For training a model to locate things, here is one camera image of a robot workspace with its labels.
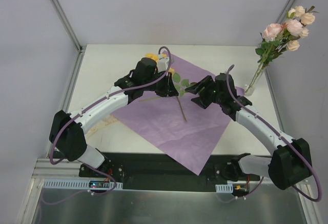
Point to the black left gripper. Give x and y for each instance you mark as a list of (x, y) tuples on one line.
[(167, 87)]

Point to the cream rose stem spray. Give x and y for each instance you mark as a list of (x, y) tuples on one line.
[(297, 25)]

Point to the white slotted cable duct left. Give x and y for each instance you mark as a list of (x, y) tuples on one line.
[(81, 184)]

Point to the white slotted cable duct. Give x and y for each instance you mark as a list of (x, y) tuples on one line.
[(231, 188), (81, 184)]

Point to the white slotted cable duct right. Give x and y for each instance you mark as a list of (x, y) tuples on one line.
[(231, 188)]

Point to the aluminium front rail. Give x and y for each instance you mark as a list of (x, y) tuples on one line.
[(56, 168)]

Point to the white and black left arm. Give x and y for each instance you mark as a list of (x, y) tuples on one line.
[(68, 130)]

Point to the pink peony stem spray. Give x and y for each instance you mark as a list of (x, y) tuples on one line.
[(268, 34)]

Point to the pink and purple wrapping paper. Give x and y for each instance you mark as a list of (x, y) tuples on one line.
[(176, 126)]

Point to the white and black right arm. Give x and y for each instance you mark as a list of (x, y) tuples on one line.
[(289, 159)]

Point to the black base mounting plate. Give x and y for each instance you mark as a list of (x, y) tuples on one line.
[(170, 184)]

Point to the cream printed ribbon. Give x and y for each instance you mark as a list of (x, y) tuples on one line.
[(105, 122)]

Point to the yellow and pink flower bunch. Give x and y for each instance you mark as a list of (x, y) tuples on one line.
[(154, 57)]

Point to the green leafy stem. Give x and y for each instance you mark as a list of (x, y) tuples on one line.
[(181, 84)]

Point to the clear glass vase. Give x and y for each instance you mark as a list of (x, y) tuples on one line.
[(250, 86)]

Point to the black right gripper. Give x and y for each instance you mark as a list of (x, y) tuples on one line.
[(202, 90)]

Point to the aluminium frame post left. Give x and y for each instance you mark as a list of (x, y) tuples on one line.
[(66, 24)]

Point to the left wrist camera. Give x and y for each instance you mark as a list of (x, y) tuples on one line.
[(162, 62)]

